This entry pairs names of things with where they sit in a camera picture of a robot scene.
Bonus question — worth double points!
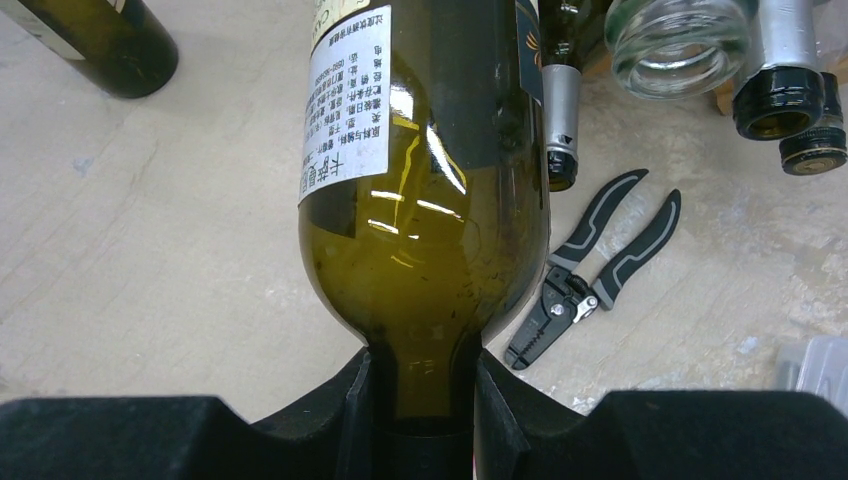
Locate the black grey pliers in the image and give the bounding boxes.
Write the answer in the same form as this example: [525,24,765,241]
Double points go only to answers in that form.
[504,168,684,372]

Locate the dark green bottle left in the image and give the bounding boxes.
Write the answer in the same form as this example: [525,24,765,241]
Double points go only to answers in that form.
[1,0,179,99]

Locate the dark green bottle silver neck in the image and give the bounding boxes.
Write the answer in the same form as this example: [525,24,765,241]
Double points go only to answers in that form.
[538,0,611,192]

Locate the dark green bottle back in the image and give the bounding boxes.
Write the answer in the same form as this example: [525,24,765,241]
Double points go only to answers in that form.
[298,1,550,436]

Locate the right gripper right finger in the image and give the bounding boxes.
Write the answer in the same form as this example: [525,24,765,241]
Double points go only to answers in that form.
[474,352,847,479]

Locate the dark bottle in rack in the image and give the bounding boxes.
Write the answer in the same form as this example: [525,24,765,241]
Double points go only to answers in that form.
[732,0,824,141]

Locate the square clear whisky bottle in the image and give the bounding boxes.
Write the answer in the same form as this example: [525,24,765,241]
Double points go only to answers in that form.
[779,72,847,176]

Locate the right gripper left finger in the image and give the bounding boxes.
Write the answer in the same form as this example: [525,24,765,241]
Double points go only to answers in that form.
[1,351,367,479]

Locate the clear glass bottle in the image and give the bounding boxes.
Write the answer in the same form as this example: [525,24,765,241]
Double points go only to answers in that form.
[604,0,759,100]

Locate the clear plastic parts box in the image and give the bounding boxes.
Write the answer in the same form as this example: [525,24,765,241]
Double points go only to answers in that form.
[775,335,847,406]

